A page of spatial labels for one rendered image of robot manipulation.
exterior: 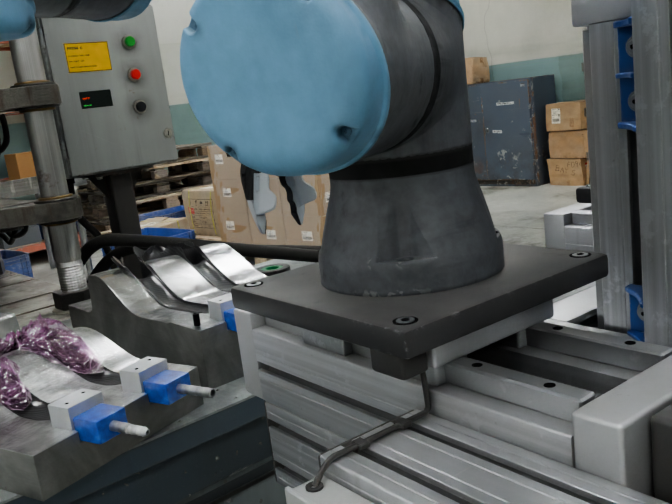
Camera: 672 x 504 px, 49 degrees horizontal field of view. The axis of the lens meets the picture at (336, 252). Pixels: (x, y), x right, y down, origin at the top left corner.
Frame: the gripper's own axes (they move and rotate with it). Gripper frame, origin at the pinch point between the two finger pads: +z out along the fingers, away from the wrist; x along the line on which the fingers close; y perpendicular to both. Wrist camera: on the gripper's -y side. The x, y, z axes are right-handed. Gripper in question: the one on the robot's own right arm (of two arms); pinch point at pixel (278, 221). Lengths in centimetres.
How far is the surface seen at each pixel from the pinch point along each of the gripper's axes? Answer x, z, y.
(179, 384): -26.3, 14.8, 10.9
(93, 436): -38.9, 15.9, 13.6
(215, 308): -13.2, 10.2, -0.1
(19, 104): -11, -24, -72
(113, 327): -17.6, 16.3, -27.9
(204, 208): 256, 62, -464
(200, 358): -17.6, 16.2, 1.1
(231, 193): 237, 45, -388
